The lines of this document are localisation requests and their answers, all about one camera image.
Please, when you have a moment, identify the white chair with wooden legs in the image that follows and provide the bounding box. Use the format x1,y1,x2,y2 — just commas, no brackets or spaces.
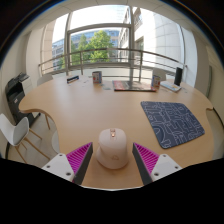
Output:
0,113,51,164

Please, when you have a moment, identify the black upright speaker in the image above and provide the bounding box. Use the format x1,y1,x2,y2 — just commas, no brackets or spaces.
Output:
173,66,184,87

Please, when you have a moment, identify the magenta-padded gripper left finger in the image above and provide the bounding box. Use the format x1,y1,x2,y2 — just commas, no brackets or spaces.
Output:
41,142,94,186

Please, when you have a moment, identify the black printer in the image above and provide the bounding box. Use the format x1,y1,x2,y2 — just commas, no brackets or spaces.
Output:
4,72,41,127

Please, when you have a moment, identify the white round table base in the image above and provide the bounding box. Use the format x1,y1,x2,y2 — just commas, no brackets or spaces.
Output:
51,129,62,154

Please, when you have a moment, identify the small dark blue box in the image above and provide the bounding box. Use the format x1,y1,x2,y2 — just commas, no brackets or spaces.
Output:
66,75,80,84

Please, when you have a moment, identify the red and blue magazine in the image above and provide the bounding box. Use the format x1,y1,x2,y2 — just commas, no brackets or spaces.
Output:
111,79,158,93

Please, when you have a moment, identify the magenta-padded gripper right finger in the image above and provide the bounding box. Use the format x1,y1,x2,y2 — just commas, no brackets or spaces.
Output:
132,142,184,186

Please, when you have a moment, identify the white open book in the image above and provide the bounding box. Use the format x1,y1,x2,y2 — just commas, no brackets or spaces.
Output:
159,80,183,93

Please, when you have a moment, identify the white computer mouse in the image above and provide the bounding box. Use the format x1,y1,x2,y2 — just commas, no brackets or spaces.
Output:
95,127,130,170

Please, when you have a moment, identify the dark blue patterned mouse pad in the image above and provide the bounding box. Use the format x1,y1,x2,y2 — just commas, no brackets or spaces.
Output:
140,100,206,150

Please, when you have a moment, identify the metal balcony railing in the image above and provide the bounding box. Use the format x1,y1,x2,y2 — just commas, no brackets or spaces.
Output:
38,48,188,79

